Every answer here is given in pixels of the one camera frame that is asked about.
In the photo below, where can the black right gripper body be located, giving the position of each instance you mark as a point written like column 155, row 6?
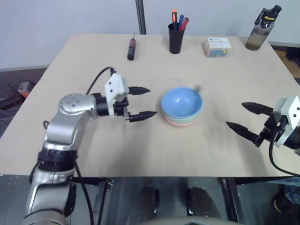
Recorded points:
column 269, row 131

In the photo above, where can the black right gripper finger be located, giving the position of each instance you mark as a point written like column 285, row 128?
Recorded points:
column 257, row 108
column 243, row 131

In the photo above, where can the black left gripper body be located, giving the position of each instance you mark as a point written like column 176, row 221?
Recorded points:
column 120, row 109

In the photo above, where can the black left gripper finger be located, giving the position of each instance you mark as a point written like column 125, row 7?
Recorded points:
column 143, row 115
column 139, row 90

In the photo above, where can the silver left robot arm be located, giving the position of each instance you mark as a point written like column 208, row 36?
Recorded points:
column 70, row 110

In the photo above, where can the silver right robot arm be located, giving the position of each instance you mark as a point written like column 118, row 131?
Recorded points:
column 293, row 138

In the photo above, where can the pink bowl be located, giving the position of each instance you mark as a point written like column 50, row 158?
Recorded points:
column 180, row 125

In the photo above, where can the blue bowl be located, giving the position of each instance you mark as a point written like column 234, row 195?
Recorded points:
column 181, row 103

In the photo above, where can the green bowl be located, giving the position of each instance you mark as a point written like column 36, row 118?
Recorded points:
column 195, row 119

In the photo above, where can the black and red screwdriver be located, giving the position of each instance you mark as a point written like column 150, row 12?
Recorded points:
column 132, row 49

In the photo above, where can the black pen cup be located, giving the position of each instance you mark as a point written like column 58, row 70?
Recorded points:
column 175, row 39

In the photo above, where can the blue jeans leg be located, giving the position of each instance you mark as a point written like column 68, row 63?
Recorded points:
column 293, row 194

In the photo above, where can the black and yellow shoe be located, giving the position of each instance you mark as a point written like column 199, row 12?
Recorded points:
column 279, row 202

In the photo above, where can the clear plastic box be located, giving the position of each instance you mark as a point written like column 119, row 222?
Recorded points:
column 216, row 48

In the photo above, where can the dark water bottle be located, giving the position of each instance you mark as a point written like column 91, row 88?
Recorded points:
column 257, row 35

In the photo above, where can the black metal pole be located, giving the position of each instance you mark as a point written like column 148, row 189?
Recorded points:
column 141, row 16

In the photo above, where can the orange and black marker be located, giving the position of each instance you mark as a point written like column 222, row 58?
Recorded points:
column 174, row 18

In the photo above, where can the blue marker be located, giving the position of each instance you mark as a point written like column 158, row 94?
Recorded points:
column 180, row 21

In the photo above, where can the red marker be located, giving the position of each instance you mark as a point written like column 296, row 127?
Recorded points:
column 184, row 23

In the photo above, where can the dark rounded shape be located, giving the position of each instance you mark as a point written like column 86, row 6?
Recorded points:
column 201, row 204
column 148, row 201

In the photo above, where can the grey robot torso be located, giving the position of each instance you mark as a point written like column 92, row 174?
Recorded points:
column 189, row 221

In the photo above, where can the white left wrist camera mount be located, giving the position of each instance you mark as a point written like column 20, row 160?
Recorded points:
column 115, row 85

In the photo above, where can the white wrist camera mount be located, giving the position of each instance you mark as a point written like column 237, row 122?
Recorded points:
column 291, row 112
column 115, row 85

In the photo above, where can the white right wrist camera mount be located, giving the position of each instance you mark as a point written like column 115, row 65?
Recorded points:
column 291, row 112

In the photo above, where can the black table frame leg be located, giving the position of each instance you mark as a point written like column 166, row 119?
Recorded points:
column 102, row 199
column 232, row 199

